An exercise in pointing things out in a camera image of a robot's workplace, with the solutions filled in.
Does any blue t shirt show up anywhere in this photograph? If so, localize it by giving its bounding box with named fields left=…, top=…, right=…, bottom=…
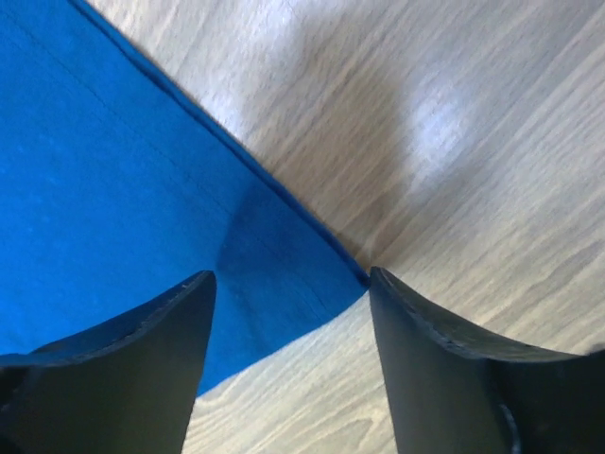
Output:
left=1, top=1, right=368, bottom=392

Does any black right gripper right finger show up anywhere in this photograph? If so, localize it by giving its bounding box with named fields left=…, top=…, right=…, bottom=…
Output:
left=370, top=268, right=604, bottom=453

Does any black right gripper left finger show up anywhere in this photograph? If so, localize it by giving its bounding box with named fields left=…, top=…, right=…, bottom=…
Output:
left=1, top=271, right=216, bottom=453

